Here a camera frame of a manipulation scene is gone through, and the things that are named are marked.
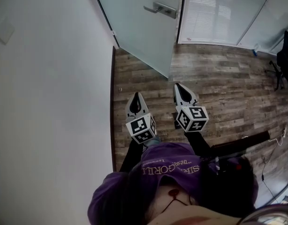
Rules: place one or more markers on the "black office chair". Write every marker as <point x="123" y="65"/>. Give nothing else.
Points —
<point x="287" y="62"/>

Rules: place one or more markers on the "small blue object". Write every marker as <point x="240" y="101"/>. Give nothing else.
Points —
<point x="255" y="52"/>

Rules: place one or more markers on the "person's right forearm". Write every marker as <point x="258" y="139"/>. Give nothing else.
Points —
<point x="198" y="144"/>

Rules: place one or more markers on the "frosted glass door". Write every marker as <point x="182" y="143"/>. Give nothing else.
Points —
<point x="134" y="32"/>

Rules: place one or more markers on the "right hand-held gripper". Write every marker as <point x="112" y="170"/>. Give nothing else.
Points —
<point x="192" y="117"/>

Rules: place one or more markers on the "person's left forearm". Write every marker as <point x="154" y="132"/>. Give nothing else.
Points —
<point x="131" y="153"/>

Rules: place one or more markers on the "white plug adapter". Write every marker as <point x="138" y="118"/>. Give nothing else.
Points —
<point x="284" y="133"/>

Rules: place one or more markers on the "blue jeans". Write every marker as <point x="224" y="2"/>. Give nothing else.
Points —
<point x="153" y="141"/>

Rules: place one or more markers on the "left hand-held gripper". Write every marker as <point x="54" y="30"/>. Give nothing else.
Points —
<point x="140" y="126"/>

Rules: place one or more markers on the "small white object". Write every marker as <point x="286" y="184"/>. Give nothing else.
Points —
<point x="256" y="47"/>

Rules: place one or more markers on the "purple printed shirt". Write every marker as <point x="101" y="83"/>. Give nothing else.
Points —
<point x="167" y="151"/>

